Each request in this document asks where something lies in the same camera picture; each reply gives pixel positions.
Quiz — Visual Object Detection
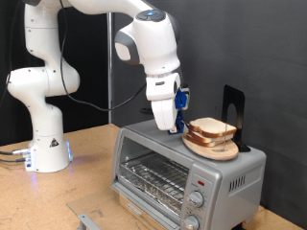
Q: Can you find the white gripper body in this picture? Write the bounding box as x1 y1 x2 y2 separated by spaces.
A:
146 72 181 131

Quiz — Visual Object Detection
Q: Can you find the glass oven door with handle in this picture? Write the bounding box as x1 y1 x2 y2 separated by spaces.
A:
66 182 181 230

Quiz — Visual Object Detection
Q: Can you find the metal oven rack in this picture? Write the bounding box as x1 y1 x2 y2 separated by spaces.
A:
119 152 190 212

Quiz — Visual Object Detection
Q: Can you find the silver toaster oven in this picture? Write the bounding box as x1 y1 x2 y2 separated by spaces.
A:
110 118 267 230

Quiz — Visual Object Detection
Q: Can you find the silver oven knob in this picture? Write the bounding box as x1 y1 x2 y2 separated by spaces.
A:
186 190 205 209
181 214 201 230

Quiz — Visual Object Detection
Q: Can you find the round wooden board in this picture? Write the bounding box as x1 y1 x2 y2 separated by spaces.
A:
181 128 240 162

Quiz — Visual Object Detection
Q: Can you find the black metal bookend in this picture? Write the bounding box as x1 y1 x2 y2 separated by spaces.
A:
221 84 251 153

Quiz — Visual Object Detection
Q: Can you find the crumpled aluminium foil sheet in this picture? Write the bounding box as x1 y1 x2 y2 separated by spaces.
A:
123 173 182 215

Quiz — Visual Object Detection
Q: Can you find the vertical metal pole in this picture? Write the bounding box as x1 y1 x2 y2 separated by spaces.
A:
106 12 114 125

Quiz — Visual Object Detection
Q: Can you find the white wrist camera blue mount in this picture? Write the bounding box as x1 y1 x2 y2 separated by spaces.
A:
174 86 191 112

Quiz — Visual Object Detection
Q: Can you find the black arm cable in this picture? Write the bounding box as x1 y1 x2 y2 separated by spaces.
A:
59 0 148 112

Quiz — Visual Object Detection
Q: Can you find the black cable silver connector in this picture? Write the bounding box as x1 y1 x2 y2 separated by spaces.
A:
0 147 32 156

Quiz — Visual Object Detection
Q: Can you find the black base cable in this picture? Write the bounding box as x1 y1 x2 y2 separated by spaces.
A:
0 156 28 164

